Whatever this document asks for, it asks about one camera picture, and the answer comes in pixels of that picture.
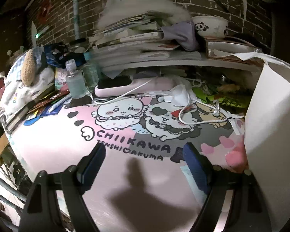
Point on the pink Chiikawa desk mat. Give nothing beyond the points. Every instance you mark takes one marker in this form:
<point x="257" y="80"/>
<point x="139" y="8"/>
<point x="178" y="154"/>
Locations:
<point x="143" y="184"/>

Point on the white fluffy fur item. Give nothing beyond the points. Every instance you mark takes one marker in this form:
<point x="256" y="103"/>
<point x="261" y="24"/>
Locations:
<point x="123" y="9"/>

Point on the pink hairbrush black bristles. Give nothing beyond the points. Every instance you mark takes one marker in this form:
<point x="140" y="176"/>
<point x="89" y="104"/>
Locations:
<point x="137" y="86"/>

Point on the purple grey cloth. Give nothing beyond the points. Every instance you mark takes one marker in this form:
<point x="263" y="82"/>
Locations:
<point x="182" y="32"/>

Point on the clear plastic spray bottle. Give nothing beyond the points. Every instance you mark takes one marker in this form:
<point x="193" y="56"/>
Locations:
<point x="75" y="80"/>

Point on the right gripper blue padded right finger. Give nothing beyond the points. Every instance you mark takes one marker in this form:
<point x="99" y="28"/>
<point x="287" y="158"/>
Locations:
<point x="200" y="167"/>

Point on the panda print ceramic bowl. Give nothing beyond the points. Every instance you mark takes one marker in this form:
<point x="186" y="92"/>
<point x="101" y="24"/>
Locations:
<point x="210" y="26"/>

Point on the green white wall pipe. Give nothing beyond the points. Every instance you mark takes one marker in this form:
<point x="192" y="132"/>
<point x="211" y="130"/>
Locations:
<point x="76" y="19"/>

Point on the white cardboard box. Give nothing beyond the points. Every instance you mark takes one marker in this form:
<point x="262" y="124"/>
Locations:
<point x="264" y="142"/>

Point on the pink Kotex pack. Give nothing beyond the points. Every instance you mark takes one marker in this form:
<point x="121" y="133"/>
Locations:
<point x="60" y="78"/>

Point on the teal plastic bottle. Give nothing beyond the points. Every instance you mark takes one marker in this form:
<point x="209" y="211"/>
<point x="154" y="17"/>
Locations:
<point x="91" y="72"/>

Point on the stack of books and papers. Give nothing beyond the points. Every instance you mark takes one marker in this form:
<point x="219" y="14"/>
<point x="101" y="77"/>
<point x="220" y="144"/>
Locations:
<point x="132" y="40"/>

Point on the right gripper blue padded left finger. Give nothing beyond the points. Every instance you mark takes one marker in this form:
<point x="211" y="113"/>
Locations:
<point x="89" y="166"/>

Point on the brown fuzzy plush ear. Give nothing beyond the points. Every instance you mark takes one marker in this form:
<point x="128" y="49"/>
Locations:
<point x="28" y="71"/>

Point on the white towel with letters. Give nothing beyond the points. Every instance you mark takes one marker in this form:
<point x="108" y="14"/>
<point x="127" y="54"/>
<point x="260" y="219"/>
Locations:
<point x="16" y="95"/>

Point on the white shelf board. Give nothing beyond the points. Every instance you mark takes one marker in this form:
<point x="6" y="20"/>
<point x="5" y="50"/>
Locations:
<point x="204" y="62"/>

